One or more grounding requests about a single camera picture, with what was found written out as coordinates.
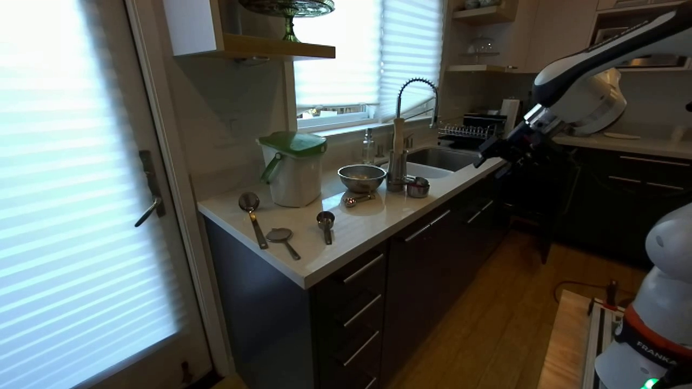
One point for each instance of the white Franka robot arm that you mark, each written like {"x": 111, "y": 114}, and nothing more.
{"x": 591, "y": 99}

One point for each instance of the kitchen sink basin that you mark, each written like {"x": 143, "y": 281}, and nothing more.
{"x": 444, "y": 159}

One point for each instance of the small round metal cup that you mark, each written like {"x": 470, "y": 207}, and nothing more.
{"x": 418, "y": 186}

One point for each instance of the wooden wall shelf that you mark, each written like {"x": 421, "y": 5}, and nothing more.
{"x": 283, "y": 48}

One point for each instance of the small flat metal strainer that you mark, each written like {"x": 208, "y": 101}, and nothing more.
{"x": 281, "y": 234}

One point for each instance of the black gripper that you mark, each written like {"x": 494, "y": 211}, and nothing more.
{"x": 524, "y": 141}

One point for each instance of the door with white blind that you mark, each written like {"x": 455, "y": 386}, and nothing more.
{"x": 72, "y": 195}

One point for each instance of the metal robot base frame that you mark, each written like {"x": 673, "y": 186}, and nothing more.
{"x": 598, "y": 338}

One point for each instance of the black dish rack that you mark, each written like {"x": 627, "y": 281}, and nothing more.
{"x": 476, "y": 125}

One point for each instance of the glass stand on shelf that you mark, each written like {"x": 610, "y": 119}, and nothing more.
{"x": 289, "y": 10}

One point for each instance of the dark sink base cabinet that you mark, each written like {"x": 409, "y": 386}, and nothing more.
{"x": 476, "y": 222}

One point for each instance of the white window blind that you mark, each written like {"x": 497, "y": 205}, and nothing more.
{"x": 360, "y": 50}

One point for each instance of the wooden base board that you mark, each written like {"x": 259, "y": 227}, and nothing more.
{"x": 565, "y": 338}

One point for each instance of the white pail with green lid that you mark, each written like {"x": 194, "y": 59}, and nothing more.
{"x": 296, "y": 175}

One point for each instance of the curved metal faucet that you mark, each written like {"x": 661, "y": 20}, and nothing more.
{"x": 417, "y": 81}

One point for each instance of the dark kitchen drawer stack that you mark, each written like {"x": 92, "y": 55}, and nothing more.
{"x": 350, "y": 316}

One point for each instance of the metal bowl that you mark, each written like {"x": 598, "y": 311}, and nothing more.
{"x": 363, "y": 177}

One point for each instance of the dark blue drawer cabinet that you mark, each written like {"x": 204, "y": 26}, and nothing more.
{"x": 641, "y": 217}

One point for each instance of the white wall cabinet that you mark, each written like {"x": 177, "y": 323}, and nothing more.
{"x": 191, "y": 25}

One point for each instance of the high wooden corner shelf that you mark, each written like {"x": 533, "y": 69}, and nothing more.
{"x": 478, "y": 10}

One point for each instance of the clear glass soap bottle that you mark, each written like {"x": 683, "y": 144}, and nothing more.
{"x": 369, "y": 147}

